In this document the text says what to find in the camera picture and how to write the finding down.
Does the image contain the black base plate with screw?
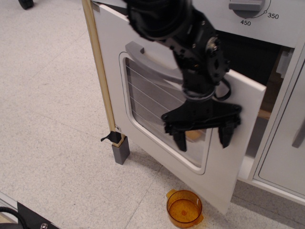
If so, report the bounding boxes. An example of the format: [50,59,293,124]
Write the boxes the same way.
[17,202,59,229]

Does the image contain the black caster wheel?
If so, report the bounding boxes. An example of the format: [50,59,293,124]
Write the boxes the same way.
[18,0,34,10]

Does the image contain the grey furniture leg cap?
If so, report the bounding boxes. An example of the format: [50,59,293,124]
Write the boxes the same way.
[112,137,130,165]

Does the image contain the grey cabinet door handle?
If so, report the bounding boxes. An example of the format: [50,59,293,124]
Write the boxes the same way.
[292,121,305,148]

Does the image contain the orange transparent toy pot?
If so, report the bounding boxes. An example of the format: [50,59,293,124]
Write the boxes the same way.
[166,189,204,229]

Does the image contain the white toy kitchen oven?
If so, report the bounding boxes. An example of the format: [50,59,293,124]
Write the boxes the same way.
[82,0,305,203]

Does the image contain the white right cabinet door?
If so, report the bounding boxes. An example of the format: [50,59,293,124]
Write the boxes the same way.
[254,54,305,198]

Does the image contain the orange toy chicken drumstick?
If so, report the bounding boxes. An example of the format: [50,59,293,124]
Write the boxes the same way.
[185,130,206,142]

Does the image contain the white oven door with window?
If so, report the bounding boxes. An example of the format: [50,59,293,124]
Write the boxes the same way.
[93,0,266,214]

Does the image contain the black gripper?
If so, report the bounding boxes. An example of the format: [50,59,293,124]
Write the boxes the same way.
[162,99,242,152]

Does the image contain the aluminium frame rail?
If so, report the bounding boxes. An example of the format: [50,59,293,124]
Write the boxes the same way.
[0,192,18,223]

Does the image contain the black cable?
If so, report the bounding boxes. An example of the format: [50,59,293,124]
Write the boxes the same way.
[0,207,27,229]

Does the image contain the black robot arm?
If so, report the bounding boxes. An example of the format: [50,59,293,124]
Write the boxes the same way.
[126,0,242,151]

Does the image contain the grey temperature knob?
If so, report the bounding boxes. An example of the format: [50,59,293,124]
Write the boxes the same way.
[228,0,265,19]

